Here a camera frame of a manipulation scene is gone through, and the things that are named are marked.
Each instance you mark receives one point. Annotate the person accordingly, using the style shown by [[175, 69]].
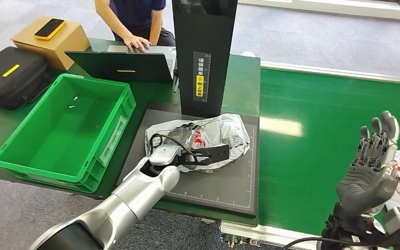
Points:
[[138, 13]]

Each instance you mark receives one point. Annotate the black zip carry case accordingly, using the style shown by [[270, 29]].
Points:
[[10, 77]]

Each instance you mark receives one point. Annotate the pale long beam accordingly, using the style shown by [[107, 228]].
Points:
[[341, 8]]

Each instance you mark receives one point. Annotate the black yellow label sticker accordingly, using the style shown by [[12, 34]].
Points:
[[201, 77]]

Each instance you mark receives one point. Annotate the person's right hand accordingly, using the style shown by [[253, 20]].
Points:
[[136, 43]]

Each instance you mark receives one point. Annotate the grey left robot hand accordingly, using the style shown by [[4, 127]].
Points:
[[183, 133]]

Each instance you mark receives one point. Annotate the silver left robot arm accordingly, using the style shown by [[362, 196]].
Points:
[[134, 196]]

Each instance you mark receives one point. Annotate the brown cardboard box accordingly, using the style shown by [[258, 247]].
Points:
[[62, 46]]

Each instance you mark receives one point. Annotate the phone in yellow case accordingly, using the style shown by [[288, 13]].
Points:
[[50, 29]]

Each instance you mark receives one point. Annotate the dark laptop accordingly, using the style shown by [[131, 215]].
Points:
[[124, 67]]

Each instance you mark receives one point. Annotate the person's right forearm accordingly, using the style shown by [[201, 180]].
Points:
[[113, 17]]

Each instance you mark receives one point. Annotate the black inbound scanner machine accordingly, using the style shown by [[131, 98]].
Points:
[[203, 34]]

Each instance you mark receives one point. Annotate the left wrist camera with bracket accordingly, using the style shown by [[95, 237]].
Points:
[[208, 155]]

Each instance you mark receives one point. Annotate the person's left forearm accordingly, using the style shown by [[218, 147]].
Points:
[[157, 29]]

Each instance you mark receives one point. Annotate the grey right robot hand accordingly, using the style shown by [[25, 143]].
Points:
[[369, 183]]

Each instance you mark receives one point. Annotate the grey poly mailer red print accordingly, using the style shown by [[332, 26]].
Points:
[[220, 133]]

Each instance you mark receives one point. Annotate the green plastic crate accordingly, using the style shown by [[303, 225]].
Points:
[[65, 131]]

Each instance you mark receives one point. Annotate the green conveyor belt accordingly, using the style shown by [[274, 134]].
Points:
[[310, 145]]

